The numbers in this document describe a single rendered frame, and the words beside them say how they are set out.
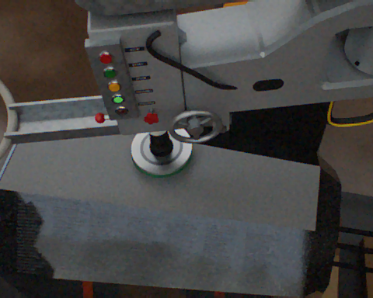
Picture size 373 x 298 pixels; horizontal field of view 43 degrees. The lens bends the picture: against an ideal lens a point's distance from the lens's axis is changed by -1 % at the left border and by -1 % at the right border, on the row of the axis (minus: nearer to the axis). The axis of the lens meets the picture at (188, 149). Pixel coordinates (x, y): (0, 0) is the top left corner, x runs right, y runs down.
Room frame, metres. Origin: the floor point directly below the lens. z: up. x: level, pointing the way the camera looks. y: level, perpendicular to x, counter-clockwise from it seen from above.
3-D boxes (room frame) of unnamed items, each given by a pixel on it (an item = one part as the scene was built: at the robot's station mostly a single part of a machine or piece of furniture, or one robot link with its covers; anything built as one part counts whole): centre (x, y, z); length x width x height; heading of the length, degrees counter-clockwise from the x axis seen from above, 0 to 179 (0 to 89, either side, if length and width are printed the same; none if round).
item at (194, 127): (0.79, -0.03, 1.20); 0.15 x 0.10 x 0.15; 89
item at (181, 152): (0.91, 0.09, 0.87); 0.21 x 0.21 x 0.01
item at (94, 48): (0.80, 0.16, 1.37); 0.08 x 0.03 x 0.28; 89
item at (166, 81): (0.91, 0.01, 1.32); 0.36 x 0.22 x 0.45; 89
